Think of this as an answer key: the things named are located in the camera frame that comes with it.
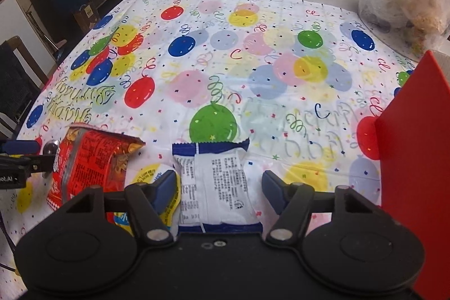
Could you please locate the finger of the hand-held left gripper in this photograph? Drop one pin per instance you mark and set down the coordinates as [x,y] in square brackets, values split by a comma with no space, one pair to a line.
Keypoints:
[31,163]
[21,146]

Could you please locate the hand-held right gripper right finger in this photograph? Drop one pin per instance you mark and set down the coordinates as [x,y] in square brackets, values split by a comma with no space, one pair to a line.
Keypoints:
[273,191]

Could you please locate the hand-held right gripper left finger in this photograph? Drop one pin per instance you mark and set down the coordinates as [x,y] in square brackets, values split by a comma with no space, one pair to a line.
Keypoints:
[165,189]

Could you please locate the yellow cartoon lid snack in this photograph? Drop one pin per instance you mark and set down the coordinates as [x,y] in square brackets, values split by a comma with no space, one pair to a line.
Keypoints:
[149,175]

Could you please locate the white and blue snack packet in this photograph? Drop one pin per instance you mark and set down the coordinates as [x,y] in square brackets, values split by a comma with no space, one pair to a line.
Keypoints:
[218,180]

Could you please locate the large red snack packet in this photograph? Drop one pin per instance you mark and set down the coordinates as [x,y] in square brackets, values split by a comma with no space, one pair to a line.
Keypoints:
[88,163]

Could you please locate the red cardboard box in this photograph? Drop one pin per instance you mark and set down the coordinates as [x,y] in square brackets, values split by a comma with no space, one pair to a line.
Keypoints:
[415,163]

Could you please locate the dark chair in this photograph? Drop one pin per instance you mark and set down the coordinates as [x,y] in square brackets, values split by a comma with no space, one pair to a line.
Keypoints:
[17,85]

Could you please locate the balloon print tablecloth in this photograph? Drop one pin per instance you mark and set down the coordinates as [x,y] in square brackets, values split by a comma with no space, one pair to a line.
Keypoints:
[246,75]

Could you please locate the small cardboard box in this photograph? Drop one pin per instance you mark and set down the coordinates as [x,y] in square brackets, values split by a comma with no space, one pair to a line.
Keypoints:
[86,18]

